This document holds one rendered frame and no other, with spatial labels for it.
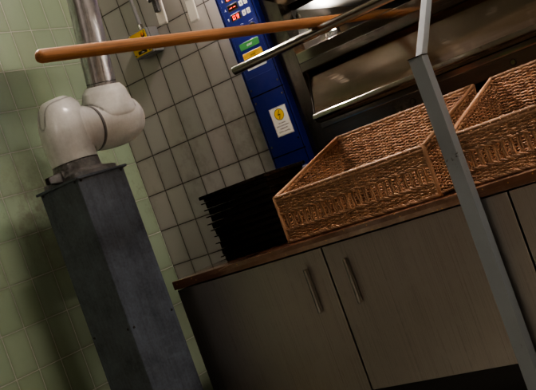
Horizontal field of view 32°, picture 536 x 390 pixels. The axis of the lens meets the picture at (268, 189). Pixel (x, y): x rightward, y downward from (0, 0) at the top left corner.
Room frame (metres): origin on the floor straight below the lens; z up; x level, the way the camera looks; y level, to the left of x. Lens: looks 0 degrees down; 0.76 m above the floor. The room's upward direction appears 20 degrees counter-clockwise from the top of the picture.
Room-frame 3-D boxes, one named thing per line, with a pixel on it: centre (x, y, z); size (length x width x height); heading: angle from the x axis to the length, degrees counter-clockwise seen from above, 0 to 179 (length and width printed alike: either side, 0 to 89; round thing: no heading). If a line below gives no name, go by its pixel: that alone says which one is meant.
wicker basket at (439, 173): (2.86, -0.36, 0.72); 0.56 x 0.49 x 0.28; 53
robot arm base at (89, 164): (2.98, 0.57, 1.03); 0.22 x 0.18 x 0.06; 140
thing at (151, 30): (3.59, 0.25, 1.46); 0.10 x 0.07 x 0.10; 54
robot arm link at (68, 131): (3.00, 0.55, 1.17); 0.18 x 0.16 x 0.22; 138
